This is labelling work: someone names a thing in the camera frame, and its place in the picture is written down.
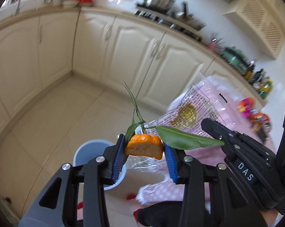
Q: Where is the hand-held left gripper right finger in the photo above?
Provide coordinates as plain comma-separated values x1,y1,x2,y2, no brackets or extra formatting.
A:
162,143,252,227

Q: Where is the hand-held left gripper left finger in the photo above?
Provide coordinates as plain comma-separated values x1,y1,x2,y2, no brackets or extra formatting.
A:
19,134,129,227

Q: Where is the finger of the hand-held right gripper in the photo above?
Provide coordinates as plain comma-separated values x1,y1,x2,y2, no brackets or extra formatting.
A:
220,137,242,158
201,118,239,142

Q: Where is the clear printed plastic packet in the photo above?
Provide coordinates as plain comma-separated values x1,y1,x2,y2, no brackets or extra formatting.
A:
130,72,243,174

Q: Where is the blue trash bin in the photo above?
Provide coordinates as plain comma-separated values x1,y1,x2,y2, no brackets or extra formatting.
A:
73,139,127,191

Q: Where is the orange peel with leaves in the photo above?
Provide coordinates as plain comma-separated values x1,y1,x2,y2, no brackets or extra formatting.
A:
122,82,225,160

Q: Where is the crushed orange can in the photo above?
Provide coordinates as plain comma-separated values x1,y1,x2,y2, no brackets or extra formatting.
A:
250,112,263,128

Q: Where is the magenta foil wrapper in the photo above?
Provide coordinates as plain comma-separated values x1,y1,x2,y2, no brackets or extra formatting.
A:
237,98,255,119

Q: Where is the person's right forearm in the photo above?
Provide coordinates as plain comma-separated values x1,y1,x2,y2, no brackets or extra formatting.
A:
261,208,283,227

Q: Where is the pink checked tablecloth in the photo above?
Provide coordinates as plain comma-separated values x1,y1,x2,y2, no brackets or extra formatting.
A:
136,76,278,205

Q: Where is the person's dark trouser leg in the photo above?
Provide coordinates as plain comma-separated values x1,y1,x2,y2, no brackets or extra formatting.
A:
138,201,188,227

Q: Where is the green plastic bottle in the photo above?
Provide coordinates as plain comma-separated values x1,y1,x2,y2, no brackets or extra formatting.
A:
259,79,273,100

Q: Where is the dark glass bottle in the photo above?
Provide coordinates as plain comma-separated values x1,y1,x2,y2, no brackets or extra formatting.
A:
250,68,263,86

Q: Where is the green electric cooker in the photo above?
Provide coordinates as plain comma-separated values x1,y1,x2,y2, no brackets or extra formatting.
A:
219,46,249,72

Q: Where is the steel wok with lid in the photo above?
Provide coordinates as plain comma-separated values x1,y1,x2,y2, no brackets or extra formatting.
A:
176,2,204,31

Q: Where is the black glass gas stove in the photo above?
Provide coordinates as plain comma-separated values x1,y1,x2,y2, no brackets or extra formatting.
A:
135,2,204,40

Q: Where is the wide cream lattice door cabinet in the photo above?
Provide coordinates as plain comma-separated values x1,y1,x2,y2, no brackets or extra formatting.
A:
224,0,285,59

